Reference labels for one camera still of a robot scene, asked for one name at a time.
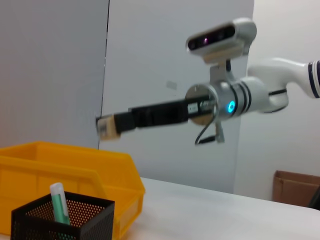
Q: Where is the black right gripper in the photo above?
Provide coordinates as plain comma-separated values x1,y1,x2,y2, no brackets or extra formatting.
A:
113,94,214,134

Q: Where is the beige eraser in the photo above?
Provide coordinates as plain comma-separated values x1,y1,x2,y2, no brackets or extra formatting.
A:
95,113,123,141

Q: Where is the green pen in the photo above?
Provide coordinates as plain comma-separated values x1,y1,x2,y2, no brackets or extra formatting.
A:
49,182,73,226

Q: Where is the black mesh pen holder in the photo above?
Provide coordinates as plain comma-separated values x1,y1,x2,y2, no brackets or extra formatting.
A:
10,191,116,240

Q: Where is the yellow plastic bin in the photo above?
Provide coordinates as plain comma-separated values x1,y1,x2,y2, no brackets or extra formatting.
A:
0,141,147,240

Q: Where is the brown cardboard sheet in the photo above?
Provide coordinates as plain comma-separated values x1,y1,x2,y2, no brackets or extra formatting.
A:
271,169,320,209

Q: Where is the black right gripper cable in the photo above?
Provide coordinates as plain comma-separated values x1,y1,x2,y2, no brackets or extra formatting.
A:
194,113,226,146

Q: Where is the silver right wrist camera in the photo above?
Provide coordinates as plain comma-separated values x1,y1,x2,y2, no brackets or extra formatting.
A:
185,16,258,85

